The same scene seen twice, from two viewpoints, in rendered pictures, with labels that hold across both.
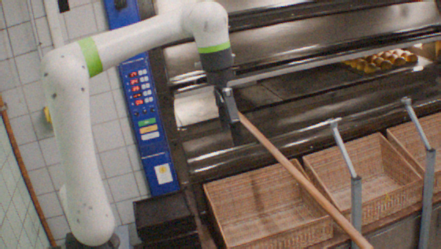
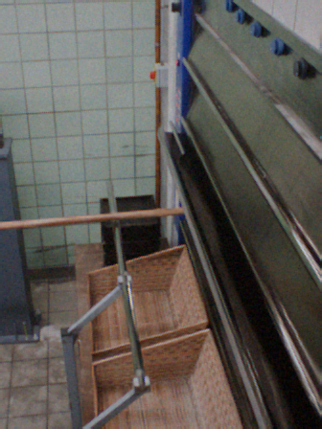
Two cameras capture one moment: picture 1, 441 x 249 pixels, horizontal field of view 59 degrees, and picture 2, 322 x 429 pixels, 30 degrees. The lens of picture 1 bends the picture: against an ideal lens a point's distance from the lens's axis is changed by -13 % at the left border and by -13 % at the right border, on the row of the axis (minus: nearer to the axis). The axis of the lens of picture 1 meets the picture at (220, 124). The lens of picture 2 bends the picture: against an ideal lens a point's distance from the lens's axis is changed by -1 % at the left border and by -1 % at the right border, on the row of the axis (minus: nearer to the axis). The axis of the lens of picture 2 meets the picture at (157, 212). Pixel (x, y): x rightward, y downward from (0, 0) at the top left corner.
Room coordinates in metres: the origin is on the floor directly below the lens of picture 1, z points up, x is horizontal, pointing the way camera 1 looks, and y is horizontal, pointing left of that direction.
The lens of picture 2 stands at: (2.09, -2.18, 2.43)
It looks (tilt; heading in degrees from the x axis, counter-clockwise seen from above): 31 degrees down; 92
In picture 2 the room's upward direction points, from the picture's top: straight up
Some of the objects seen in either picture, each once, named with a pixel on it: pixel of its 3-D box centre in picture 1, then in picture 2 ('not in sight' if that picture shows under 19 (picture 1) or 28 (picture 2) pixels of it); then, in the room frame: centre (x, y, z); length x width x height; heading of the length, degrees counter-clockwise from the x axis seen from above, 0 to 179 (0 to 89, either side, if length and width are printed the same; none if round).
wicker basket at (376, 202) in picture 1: (363, 179); (161, 413); (2.05, -0.74, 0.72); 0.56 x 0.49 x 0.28; 101
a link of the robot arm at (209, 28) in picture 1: (208, 24); not in sight; (1.23, -0.02, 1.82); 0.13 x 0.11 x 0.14; 23
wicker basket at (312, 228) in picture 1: (266, 211); (142, 307); (1.95, -0.15, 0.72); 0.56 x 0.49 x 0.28; 100
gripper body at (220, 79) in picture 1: (221, 83); not in sight; (1.22, -0.02, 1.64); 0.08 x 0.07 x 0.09; 10
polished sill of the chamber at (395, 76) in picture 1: (331, 93); not in sight; (2.33, -0.66, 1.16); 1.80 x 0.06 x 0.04; 100
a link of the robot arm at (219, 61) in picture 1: (214, 59); not in sight; (1.22, -0.02, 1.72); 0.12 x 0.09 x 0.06; 100
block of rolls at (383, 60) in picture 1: (372, 55); not in sight; (2.85, -1.16, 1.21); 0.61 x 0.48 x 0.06; 10
